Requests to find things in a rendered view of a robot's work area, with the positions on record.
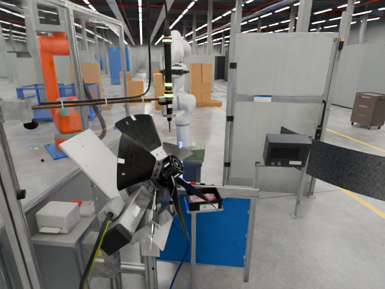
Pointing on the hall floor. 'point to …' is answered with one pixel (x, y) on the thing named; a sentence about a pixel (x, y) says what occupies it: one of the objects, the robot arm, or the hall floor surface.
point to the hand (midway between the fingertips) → (172, 72)
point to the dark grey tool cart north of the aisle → (369, 109)
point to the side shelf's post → (81, 262)
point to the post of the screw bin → (193, 250)
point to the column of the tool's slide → (18, 227)
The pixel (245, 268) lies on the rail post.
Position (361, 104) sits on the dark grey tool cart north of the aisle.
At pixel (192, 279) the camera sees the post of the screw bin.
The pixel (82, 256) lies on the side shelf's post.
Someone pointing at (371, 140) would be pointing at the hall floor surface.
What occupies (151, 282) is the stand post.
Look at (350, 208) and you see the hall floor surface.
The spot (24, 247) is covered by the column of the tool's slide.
